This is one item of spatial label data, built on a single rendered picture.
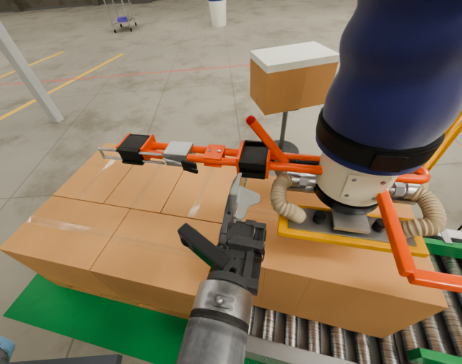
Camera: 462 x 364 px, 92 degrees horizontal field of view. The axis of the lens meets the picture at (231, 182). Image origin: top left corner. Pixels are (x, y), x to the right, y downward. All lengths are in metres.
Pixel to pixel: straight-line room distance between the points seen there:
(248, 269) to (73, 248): 1.24
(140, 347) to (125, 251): 0.64
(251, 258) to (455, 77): 0.39
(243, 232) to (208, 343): 0.17
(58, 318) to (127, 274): 0.86
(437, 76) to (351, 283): 0.54
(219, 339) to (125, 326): 1.49
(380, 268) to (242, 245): 0.51
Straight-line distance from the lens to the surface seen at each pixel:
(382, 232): 0.67
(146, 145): 0.69
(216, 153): 0.61
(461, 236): 1.58
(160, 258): 1.26
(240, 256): 0.41
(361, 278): 0.79
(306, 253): 0.77
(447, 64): 0.43
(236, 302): 0.36
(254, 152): 0.60
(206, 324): 0.35
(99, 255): 1.43
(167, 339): 1.70
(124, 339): 1.80
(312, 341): 1.11
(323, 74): 2.13
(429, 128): 0.48
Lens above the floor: 1.62
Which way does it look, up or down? 46 degrees down
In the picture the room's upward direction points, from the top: 5 degrees counter-clockwise
